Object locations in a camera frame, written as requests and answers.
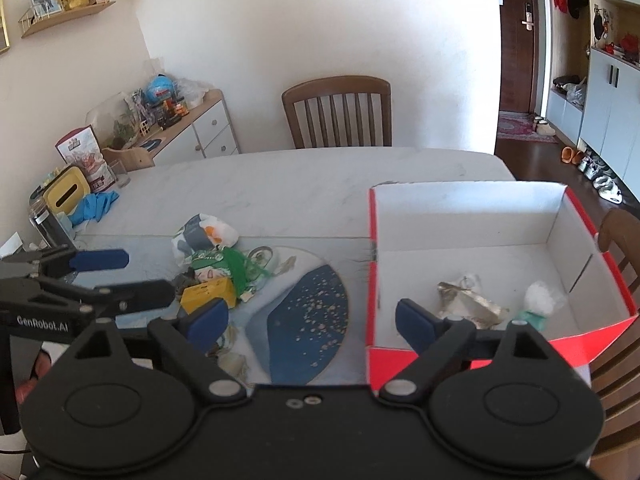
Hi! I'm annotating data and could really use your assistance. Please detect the yellow small box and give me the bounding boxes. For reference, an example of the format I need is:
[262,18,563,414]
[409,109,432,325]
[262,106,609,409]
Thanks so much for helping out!
[180,278,238,313]

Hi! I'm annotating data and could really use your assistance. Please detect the yellow tissue box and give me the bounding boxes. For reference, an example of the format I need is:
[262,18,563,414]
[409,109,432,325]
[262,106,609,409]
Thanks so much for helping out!
[42,165,91,214]

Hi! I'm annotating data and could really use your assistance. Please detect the white plastic bag with paper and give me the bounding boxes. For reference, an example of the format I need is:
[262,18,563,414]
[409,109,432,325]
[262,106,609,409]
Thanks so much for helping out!
[171,214,240,264]

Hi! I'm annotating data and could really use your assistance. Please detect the white wall cabinet unit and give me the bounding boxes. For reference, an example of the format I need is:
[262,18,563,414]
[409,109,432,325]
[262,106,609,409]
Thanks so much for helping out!
[546,0,639,195]

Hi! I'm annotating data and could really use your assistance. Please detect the clear drinking glass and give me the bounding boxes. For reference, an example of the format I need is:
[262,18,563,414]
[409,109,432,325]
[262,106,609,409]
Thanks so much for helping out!
[110,159,130,188]

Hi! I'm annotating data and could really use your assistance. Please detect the silver foil bag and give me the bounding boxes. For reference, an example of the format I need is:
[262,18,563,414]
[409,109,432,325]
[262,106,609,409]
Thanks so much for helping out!
[437,274,509,330]

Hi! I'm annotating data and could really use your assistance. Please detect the blue speckled round placemat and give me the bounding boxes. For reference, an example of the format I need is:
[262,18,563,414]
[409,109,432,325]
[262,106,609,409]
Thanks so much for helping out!
[267,264,349,386]

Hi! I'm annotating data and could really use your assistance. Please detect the red snack bag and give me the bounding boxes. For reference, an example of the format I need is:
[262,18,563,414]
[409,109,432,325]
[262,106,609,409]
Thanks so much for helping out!
[55,126,116,193]

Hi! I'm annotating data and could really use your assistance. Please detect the white sideboard cabinet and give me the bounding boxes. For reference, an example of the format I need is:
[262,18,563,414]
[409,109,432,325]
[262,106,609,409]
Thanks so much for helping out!
[136,90,240,166]

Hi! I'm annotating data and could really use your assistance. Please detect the brown wooden chair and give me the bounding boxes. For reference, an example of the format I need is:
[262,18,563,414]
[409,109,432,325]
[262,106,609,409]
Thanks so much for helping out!
[281,75,393,150]

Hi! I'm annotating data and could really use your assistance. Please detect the teal white fluffy item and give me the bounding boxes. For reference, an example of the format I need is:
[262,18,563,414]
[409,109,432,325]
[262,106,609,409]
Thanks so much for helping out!
[514,281,567,332]

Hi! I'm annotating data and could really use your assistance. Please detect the blue globe toy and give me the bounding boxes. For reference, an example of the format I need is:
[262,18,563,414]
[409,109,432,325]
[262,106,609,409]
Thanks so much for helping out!
[144,74,176,105]

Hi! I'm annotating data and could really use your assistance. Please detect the clear glass trinket dish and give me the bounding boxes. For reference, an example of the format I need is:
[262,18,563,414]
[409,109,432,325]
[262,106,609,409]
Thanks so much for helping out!
[247,246,280,273]

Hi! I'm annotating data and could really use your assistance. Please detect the dark brown door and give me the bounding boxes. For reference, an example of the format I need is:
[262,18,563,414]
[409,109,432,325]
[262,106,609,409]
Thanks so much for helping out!
[499,0,538,114]

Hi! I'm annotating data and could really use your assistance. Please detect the dark glass jar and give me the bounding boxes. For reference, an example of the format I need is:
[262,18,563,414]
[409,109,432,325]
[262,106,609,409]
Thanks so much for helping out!
[28,197,74,248]

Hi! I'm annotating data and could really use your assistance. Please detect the red cardboard shoe box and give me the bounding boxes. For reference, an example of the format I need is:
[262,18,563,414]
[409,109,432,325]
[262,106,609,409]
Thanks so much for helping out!
[367,181,638,389]

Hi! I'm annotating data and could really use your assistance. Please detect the dark grey wrapper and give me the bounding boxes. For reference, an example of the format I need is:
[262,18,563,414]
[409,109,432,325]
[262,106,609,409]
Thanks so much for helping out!
[170,269,200,296]

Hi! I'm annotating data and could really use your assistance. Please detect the wooden wall shelf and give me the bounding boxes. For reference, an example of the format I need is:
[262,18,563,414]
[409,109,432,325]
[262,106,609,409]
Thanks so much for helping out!
[18,1,115,38]

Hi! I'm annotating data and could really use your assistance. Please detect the blue cloth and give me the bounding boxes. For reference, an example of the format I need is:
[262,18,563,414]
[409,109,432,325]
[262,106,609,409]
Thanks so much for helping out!
[68,191,119,226]

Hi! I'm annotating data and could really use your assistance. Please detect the green cartoon pouch with tassel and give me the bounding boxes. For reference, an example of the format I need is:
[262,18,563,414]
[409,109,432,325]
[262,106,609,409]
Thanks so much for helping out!
[189,247,274,302]

